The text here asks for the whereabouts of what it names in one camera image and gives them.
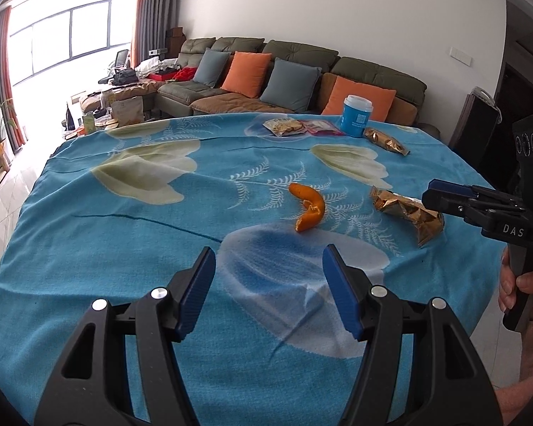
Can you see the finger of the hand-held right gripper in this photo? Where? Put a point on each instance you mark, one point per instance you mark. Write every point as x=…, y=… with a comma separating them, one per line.
x=479, y=195
x=457, y=206

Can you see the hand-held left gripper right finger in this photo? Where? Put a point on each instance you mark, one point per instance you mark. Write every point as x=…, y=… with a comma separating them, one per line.
x=344, y=293

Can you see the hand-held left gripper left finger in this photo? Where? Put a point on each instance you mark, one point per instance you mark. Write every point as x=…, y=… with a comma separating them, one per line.
x=197, y=293

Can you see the gold snack wrapper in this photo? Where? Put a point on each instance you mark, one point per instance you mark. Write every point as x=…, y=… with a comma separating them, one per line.
x=404, y=211

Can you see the orange peel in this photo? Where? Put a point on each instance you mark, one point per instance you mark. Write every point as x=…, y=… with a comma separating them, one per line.
x=313, y=204

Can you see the blue floral blanket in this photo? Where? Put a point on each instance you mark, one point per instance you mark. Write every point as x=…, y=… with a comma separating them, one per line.
x=160, y=230

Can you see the long gold snack packet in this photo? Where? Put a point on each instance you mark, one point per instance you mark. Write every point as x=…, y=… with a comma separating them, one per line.
x=386, y=140

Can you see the blue cup with white lid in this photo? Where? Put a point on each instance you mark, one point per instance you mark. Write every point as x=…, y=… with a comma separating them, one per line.
x=354, y=120

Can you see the large orange cushion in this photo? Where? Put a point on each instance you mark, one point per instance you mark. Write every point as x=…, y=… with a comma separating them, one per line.
x=359, y=91

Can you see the red snack packet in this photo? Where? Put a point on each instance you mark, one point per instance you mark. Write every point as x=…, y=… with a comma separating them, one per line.
x=322, y=128

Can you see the clear cracker packet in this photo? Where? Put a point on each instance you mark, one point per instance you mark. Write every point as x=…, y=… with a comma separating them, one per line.
x=284, y=126

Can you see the brown seat pad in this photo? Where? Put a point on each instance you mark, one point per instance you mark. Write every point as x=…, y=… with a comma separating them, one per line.
x=231, y=104

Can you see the brown paper bag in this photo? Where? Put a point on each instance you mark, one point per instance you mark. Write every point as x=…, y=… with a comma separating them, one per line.
x=128, y=111

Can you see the cluttered coffee table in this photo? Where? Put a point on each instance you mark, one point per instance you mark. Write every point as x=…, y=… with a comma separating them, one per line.
x=93, y=122

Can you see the large grey-blue cushion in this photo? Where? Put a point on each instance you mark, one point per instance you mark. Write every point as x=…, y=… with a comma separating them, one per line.
x=291, y=85

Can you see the red cloth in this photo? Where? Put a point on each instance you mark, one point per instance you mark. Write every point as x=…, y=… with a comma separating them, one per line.
x=185, y=74

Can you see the small orange cushion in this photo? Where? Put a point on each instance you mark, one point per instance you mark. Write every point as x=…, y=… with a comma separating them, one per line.
x=245, y=74

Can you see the small grey-blue cushion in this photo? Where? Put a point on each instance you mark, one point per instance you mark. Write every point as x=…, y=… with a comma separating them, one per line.
x=211, y=67

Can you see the green sofa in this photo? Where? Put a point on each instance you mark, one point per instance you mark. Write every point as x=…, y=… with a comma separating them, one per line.
x=293, y=51

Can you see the black office chair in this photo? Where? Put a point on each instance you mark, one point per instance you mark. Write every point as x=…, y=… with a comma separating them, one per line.
x=120, y=64

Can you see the yellow plant pot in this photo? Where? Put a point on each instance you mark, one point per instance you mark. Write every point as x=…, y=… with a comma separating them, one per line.
x=0, y=150

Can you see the grey and orange curtain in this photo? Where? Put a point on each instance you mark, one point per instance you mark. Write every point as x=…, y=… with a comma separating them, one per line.
x=9, y=75
x=155, y=13

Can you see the large window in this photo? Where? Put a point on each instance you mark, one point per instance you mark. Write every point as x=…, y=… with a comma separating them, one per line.
x=71, y=35

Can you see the white wall switch plate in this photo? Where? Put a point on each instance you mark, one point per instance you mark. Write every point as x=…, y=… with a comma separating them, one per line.
x=460, y=55

